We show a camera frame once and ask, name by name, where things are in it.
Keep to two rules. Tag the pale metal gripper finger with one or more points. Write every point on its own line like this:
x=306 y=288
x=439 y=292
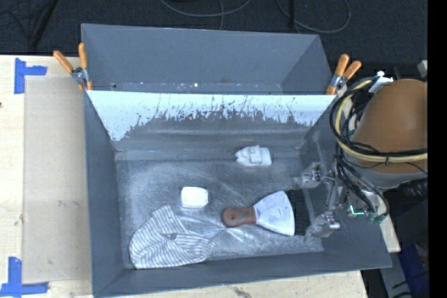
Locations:
x=323 y=226
x=311 y=177

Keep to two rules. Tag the white plastic toy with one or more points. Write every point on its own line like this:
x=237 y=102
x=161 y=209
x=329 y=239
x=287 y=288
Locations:
x=254 y=156

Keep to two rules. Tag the white rounded block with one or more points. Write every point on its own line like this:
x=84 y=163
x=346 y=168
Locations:
x=194 y=197

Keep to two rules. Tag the striped white cloth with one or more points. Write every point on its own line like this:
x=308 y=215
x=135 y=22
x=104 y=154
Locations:
x=164 y=242

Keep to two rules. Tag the grey metal bin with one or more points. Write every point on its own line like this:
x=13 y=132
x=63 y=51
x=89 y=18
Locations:
x=195 y=59

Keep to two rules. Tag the brown cardboard board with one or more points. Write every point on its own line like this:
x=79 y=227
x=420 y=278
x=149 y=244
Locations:
x=52 y=167

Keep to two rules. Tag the black cylinder on white bracket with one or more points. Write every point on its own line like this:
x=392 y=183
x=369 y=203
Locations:
x=413 y=187

